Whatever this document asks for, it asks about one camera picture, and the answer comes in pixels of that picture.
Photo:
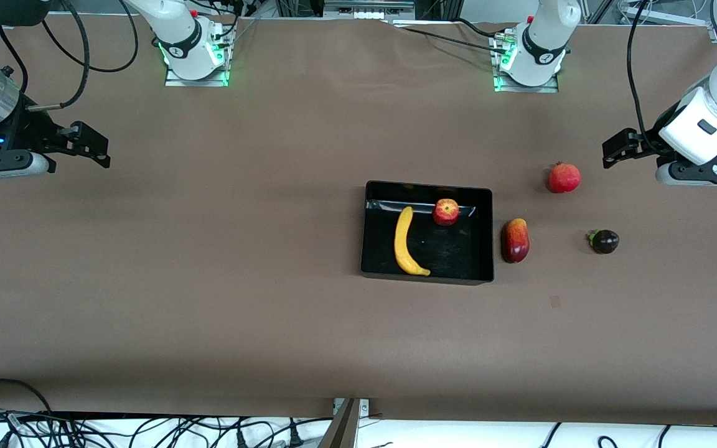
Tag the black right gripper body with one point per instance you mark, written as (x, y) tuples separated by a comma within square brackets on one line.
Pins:
[(30, 130)]

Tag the red yellow apple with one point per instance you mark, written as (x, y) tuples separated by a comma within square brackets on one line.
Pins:
[(445, 213)]

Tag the black rectangular plastic tray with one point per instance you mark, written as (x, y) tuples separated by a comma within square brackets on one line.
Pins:
[(452, 255)]

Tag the yellow banana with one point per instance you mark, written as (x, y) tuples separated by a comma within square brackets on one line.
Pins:
[(402, 239)]

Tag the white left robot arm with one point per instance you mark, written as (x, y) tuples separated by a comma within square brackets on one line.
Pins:
[(545, 37)]

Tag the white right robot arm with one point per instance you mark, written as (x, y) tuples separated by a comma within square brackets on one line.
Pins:
[(190, 31)]

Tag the red pomegranate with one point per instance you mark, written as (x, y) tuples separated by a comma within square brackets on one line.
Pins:
[(564, 178)]

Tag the dark purple mangosteen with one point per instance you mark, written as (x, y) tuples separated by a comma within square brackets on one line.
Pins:
[(605, 241)]

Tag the white power strip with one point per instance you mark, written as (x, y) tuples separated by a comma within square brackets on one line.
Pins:
[(663, 14)]

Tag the red mango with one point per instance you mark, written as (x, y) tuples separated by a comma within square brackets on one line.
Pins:
[(514, 241)]

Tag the grey power strip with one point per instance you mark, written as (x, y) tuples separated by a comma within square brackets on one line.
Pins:
[(368, 9)]

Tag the white sheet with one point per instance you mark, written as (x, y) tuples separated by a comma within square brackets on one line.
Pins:
[(458, 435)]

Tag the dark grey metal bar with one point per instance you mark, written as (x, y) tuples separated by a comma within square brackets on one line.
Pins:
[(341, 429)]

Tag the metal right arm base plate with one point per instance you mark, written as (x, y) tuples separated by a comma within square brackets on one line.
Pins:
[(175, 79)]

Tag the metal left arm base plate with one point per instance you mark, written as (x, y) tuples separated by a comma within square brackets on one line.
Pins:
[(520, 89)]

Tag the metal table bracket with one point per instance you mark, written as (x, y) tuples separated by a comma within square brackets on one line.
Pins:
[(365, 407)]

